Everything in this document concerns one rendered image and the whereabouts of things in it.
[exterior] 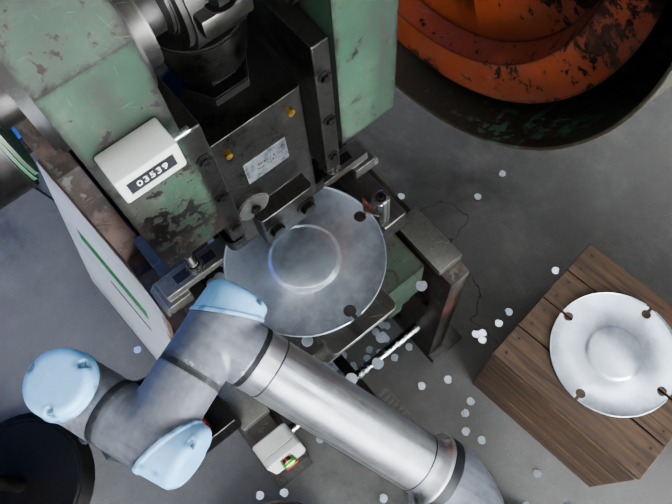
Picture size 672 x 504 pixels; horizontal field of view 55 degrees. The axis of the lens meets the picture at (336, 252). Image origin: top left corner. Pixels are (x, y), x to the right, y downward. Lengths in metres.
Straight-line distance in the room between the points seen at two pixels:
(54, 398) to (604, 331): 1.24
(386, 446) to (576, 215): 1.48
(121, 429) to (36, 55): 0.36
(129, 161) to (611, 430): 1.24
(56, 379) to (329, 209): 0.63
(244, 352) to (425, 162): 1.51
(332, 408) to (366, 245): 0.47
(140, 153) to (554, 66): 0.52
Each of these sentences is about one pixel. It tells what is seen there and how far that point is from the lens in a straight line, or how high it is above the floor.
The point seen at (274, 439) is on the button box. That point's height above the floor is 0.63.
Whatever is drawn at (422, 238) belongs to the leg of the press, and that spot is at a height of 0.64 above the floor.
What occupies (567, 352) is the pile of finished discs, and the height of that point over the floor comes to 0.35.
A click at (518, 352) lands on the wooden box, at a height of 0.35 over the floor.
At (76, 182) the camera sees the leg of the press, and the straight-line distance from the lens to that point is 1.30.
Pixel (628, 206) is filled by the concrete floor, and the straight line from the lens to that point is 2.21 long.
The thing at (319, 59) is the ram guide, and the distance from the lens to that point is 0.78.
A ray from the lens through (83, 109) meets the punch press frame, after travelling 0.61.
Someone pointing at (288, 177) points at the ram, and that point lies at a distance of 0.99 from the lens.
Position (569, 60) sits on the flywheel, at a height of 1.20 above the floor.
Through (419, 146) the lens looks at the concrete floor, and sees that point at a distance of 2.17.
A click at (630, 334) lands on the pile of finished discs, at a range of 1.65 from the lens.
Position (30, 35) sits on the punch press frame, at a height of 1.46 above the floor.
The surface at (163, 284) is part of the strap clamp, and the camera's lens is 1.22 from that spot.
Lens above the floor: 1.85
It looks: 67 degrees down
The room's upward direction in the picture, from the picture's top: 8 degrees counter-clockwise
